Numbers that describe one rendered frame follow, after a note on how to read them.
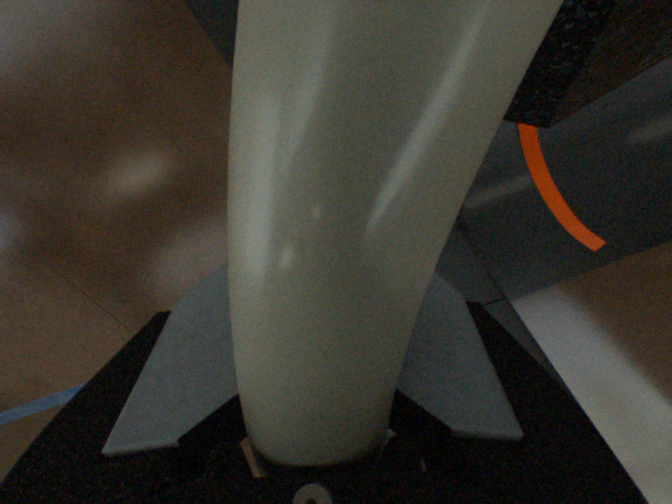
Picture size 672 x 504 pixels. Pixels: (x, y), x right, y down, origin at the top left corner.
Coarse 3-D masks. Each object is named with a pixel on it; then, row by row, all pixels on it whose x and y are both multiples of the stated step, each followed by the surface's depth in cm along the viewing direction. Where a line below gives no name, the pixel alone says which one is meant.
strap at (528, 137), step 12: (528, 132) 87; (528, 144) 89; (528, 156) 91; (540, 156) 91; (528, 168) 93; (540, 168) 93; (540, 180) 95; (540, 192) 97; (552, 192) 97; (552, 204) 99; (564, 204) 99; (564, 216) 102; (576, 228) 104; (588, 240) 107; (600, 240) 107
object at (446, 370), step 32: (448, 288) 9; (416, 320) 8; (448, 320) 8; (416, 352) 7; (448, 352) 7; (480, 352) 7; (416, 384) 6; (448, 384) 6; (480, 384) 6; (416, 416) 6; (448, 416) 6; (480, 416) 6; (512, 416) 6; (448, 448) 6
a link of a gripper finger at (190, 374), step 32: (192, 288) 9; (224, 288) 9; (192, 320) 8; (224, 320) 8; (160, 352) 7; (192, 352) 7; (224, 352) 7; (160, 384) 6; (192, 384) 6; (224, 384) 6; (128, 416) 6; (160, 416) 6; (192, 416) 6; (224, 416) 6; (128, 448) 5; (160, 448) 5; (192, 448) 6
